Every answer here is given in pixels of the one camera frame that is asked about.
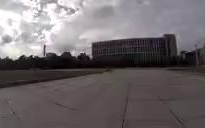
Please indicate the large grey office building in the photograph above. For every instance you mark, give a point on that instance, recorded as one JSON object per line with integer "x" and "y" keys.
{"x": 133, "y": 50}

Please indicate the grey paved slab plaza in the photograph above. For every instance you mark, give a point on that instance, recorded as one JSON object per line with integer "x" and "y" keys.
{"x": 100, "y": 100}

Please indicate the row of dark trees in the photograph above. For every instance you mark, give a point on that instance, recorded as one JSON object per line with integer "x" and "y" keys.
{"x": 56, "y": 61}

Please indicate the tall chimney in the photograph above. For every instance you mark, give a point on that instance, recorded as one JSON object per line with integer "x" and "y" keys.
{"x": 44, "y": 50}

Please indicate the pole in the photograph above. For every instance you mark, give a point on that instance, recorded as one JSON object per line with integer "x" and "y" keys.
{"x": 196, "y": 56}

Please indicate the grass strip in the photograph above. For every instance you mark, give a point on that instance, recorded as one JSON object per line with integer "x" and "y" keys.
{"x": 203, "y": 69}

